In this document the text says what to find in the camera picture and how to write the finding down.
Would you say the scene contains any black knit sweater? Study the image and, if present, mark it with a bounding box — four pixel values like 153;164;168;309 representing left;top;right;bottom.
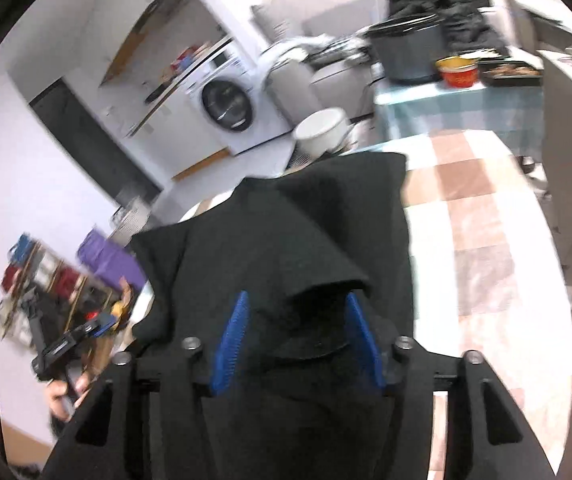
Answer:
132;152;414;479

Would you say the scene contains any black clothes pile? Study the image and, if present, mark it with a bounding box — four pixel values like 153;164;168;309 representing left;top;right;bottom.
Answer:
388;0;509;56

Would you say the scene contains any person's left hand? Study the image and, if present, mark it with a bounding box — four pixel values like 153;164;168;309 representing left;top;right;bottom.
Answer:
44;363;95;422

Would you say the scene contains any shoe rack with shoes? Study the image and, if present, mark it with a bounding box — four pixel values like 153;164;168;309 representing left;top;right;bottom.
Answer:
0;233;121;350

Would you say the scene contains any purple bag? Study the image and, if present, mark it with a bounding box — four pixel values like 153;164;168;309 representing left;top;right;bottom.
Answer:
77;230;147;292

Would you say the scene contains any checkered bed blanket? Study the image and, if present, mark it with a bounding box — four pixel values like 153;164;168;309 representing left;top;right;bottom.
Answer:
340;131;572;479

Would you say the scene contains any woven laundry basket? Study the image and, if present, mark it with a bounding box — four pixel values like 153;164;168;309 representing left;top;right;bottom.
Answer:
109;197;151;247

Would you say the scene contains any grey sofa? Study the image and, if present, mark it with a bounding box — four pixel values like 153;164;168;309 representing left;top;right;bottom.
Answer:
252;0;374;125

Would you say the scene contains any white washing machine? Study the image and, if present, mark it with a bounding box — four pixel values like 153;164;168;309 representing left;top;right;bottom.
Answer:
179;41;291;155

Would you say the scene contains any red round food tin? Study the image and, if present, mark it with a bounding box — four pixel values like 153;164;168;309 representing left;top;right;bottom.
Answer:
435;56;479;89

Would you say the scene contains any black rice cooker pot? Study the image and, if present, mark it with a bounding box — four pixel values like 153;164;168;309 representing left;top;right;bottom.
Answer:
365;13;448;84

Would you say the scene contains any black food tray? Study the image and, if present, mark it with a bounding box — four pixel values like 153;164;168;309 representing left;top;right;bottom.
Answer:
478;60;543;88

